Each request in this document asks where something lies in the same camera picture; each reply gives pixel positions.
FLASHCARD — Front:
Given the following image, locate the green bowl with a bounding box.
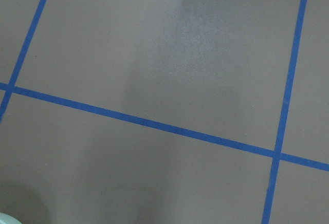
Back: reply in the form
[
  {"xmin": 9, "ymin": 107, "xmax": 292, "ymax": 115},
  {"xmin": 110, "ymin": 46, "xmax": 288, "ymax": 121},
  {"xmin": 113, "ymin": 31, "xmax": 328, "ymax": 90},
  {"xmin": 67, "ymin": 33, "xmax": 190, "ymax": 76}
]
[{"xmin": 0, "ymin": 213, "xmax": 22, "ymax": 224}]

